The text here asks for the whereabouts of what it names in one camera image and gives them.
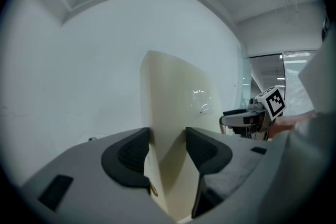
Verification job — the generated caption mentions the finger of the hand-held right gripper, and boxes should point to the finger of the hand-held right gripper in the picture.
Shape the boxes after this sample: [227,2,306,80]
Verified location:
[223,109,250,116]
[219,114,253,127]

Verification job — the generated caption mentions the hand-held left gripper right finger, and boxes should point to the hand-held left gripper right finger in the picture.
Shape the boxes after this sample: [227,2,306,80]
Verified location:
[185,127,271,220]

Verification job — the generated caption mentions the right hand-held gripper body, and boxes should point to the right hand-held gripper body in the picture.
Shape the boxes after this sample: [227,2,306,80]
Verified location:
[233,86,287,141]

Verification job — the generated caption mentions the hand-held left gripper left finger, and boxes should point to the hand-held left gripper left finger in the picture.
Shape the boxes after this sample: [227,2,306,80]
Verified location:
[20,127,175,224]

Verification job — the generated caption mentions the cream rectangular board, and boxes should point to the cream rectangular board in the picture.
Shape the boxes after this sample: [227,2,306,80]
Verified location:
[139,50,224,221]

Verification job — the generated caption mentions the person's right forearm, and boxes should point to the person's right forearm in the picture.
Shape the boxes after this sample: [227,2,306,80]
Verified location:
[271,110,320,138]

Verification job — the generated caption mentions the person's right hand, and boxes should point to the person's right hand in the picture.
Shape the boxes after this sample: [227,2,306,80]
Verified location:
[227,117,256,132]

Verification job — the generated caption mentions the white window blinds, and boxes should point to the white window blinds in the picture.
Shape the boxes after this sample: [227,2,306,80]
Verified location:
[282,51,320,113]

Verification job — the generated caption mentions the frosted glass door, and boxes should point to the frosted glass door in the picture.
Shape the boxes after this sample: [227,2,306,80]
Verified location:
[236,44,253,113]

